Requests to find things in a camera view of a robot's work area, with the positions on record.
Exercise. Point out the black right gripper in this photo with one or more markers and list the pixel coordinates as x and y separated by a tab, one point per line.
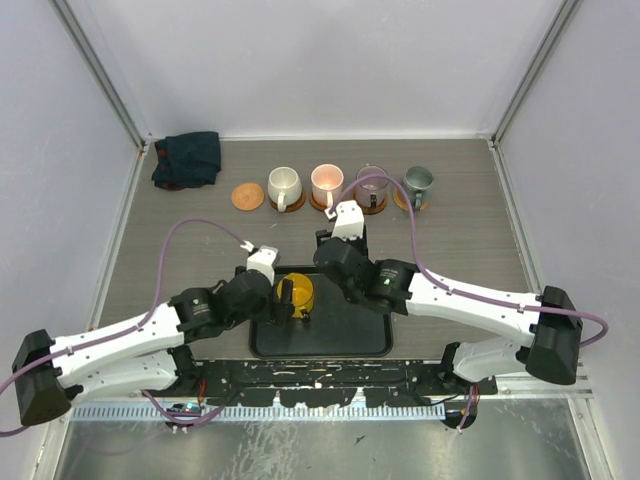
361	244

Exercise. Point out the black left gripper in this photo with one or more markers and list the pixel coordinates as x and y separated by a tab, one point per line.
271	311

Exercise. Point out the yellow mug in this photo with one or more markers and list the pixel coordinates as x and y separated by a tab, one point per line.
302	295

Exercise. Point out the brown wooden coaster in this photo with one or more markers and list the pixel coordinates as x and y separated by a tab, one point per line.
371	204
293	207
325	207

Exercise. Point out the purple glass cup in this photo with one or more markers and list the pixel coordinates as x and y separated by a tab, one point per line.
377	185

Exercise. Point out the woven rattan coaster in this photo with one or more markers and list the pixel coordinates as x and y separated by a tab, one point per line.
247	196
407	196

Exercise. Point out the pink ceramic mug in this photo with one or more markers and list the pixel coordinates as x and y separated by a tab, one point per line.
326	178

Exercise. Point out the white ceramic mug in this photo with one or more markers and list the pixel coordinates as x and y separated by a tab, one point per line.
284	188

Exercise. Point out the grey ceramic mug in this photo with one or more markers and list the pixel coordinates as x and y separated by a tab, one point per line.
418	184

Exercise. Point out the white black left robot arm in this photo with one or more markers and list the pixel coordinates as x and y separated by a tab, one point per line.
50	375

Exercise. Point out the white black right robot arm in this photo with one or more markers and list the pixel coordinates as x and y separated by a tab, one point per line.
538	334

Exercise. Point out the black plastic tray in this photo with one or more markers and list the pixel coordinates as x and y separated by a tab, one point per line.
336	327

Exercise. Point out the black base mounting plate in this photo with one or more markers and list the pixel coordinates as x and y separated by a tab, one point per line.
312	383

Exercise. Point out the dark blue folded cloth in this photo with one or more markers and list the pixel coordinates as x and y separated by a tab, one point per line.
187	161

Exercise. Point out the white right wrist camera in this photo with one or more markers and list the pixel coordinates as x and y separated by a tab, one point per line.
348	221

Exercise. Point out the white slotted cable duct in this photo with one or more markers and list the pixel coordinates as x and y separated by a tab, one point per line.
144	411

